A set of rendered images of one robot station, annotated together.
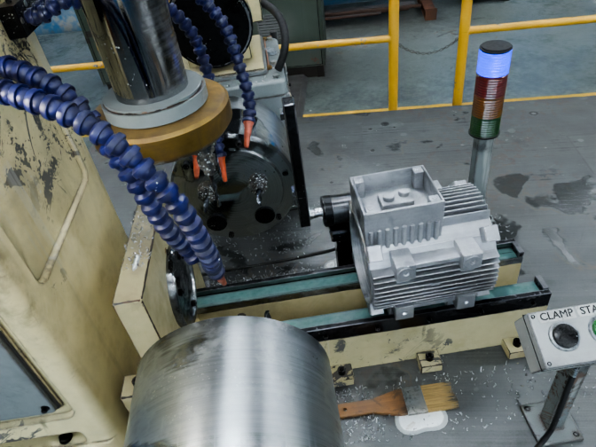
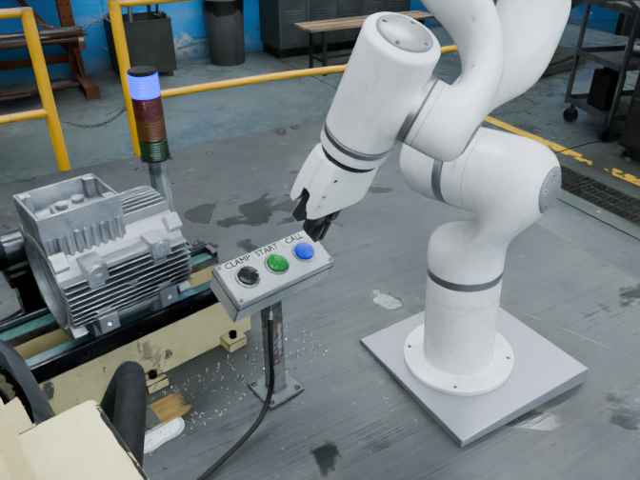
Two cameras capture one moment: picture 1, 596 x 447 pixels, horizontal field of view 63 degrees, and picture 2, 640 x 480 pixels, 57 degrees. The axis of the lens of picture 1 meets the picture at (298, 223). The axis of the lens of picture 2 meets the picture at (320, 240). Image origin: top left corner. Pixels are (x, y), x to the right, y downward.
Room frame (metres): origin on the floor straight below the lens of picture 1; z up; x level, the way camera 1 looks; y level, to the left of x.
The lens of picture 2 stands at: (-0.24, 0.04, 1.54)
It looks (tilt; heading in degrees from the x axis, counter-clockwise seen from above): 31 degrees down; 321
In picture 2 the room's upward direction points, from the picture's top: straight up
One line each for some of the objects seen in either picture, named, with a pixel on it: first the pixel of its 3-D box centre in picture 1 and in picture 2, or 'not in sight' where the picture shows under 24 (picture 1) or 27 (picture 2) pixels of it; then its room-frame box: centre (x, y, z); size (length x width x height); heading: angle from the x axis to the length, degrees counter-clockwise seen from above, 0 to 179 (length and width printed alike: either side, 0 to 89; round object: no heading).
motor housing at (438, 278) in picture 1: (417, 247); (109, 259); (0.59, -0.19, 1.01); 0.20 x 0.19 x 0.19; 92
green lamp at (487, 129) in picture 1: (485, 122); (153, 147); (0.89, -0.42, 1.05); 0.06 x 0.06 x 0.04
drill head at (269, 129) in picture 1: (234, 160); not in sight; (0.92, 0.12, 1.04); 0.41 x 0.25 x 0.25; 0
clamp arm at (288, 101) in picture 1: (298, 167); not in sight; (0.73, -0.02, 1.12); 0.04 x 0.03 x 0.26; 90
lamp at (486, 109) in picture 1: (488, 103); (150, 127); (0.89, -0.42, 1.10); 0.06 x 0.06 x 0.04
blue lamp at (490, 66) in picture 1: (494, 60); (144, 84); (0.89, -0.42, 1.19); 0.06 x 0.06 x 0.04
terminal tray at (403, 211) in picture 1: (395, 207); (71, 216); (0.59, -0.15, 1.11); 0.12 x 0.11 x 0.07; 92
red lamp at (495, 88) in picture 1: (490, 82); (147, 106); (0.89, -0.42, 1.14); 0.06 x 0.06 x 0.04
